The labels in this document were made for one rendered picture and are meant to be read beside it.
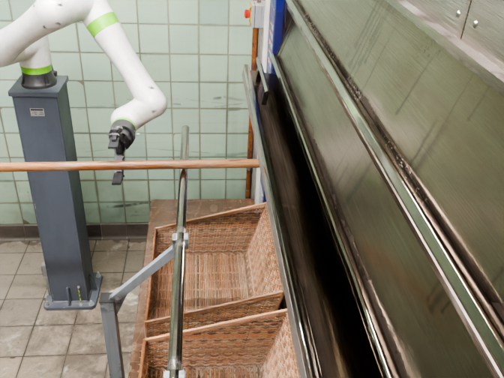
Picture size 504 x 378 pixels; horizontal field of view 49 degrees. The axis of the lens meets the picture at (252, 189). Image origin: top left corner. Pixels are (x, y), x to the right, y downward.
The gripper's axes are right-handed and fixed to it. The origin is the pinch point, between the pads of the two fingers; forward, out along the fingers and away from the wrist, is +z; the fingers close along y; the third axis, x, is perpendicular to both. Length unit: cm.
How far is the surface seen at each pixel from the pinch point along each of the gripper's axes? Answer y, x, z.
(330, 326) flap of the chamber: -21, -49, 96
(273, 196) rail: -24, -44, 59
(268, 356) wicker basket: 53, -50, 37
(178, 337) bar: 2, -22, 75
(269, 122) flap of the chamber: -21, -49, 14
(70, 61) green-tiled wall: 6, 37, -123
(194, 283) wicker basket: 60, -25, -9
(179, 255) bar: 2, -22, 47
